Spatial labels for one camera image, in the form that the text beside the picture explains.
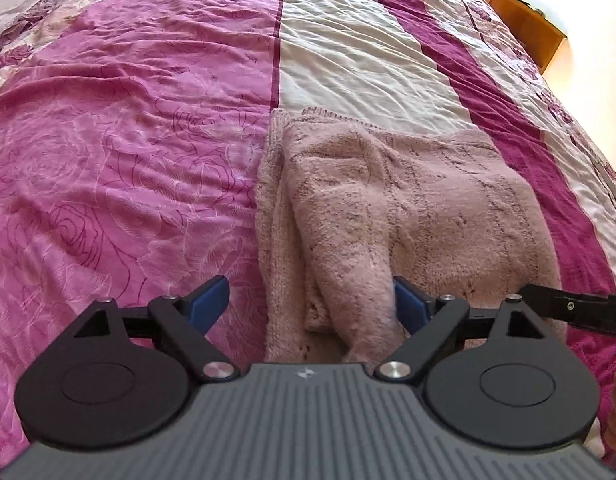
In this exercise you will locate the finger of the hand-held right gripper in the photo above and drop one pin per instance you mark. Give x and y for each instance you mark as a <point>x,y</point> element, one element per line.
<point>573,306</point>

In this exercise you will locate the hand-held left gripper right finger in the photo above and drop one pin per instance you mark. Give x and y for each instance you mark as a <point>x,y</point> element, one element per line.
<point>409,305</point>

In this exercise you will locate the pink knit sweater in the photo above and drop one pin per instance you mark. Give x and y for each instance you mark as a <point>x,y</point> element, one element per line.
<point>388,220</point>

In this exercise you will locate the crumpled floral duvet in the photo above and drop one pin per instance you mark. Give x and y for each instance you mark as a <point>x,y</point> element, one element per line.
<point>27,5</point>

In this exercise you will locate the magenta and white bedspread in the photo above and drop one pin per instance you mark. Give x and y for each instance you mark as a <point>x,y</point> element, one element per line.
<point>137,135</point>

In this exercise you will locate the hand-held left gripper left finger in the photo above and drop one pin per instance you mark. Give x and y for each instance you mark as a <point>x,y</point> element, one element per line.
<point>211,301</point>

